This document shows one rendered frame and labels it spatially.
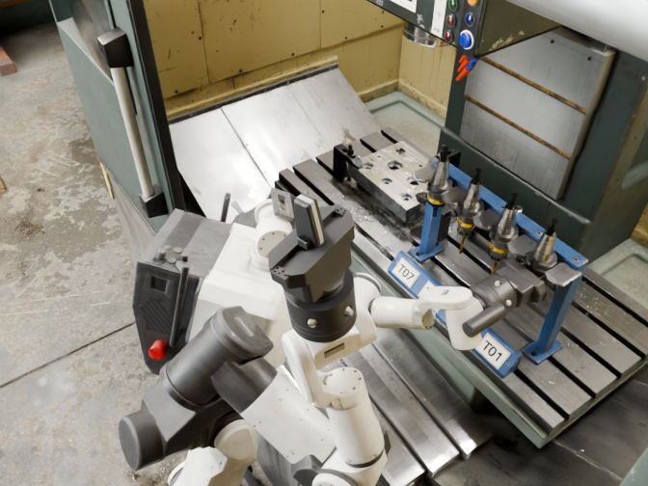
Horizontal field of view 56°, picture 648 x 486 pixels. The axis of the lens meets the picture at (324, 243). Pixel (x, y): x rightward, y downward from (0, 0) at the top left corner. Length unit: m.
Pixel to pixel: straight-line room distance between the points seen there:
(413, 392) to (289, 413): 0.79
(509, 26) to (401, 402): 0.98
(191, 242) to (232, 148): 1.37
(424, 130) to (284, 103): 0.70
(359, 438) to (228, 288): 0.34
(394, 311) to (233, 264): 0.41
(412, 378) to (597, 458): 0.49
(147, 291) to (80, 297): 1.99
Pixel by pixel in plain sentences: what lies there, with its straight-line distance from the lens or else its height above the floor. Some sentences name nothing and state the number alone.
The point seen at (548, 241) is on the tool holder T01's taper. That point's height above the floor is 1.28.
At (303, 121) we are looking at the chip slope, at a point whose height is 0.77.
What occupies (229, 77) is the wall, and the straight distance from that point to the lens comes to 2.58.
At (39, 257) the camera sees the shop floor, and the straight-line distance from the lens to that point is 3.40.
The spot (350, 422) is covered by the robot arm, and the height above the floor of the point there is 1.40.
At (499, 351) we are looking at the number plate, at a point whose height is 0.95.
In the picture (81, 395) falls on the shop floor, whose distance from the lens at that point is 2.76.
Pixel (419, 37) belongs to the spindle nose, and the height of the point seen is 1.52.
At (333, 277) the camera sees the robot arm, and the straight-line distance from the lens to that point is 0.72.
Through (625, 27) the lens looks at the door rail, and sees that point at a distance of 0.45.
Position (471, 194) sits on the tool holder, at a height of 1.27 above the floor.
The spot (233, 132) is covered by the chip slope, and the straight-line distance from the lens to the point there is 2.54.
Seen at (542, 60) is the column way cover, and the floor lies 1.32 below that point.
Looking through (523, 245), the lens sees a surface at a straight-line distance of 1.46.
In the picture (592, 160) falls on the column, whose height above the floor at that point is 1.08.
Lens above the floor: 2.18
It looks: 44 degrees down
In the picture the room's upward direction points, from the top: straight up
